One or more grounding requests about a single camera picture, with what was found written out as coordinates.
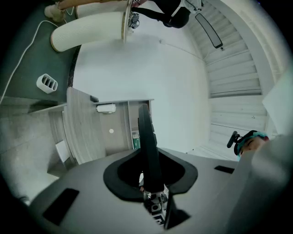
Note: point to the person's head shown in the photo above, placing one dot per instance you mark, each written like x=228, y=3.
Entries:
x=251, y=146

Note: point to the teal book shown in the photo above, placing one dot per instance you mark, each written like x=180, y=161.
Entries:
x=136, y=142

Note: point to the white shirt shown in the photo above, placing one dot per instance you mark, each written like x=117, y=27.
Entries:
x=270, y=182

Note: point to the small grey device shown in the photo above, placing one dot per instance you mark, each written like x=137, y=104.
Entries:
x=134, y=20

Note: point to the white rounded gadget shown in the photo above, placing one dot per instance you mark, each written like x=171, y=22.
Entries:
x=106, y=108

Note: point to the grey wooden table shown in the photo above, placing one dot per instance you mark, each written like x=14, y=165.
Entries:
x=80, y=128

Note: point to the white round pedestal table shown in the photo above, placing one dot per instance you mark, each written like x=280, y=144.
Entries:
x=87, y=29

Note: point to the black flat phone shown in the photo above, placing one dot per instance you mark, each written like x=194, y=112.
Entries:
x=94, y=98

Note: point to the black head camera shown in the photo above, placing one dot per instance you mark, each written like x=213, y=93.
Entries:
x=231, y=139

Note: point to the long dark ceiling lamp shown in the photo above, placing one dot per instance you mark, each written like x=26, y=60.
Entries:
x=209, y=30

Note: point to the grey wooden shelf unit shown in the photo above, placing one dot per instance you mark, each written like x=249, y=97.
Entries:
x=134, y=116

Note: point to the white slotted holder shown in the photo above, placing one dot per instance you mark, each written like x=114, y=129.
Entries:
x=47, y=83

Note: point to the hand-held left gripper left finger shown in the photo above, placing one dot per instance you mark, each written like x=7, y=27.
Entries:
x=112, y=180

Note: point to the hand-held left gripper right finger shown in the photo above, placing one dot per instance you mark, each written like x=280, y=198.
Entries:
x=190, y=178

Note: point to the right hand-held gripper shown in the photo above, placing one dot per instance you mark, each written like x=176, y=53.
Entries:
x=156, y=209

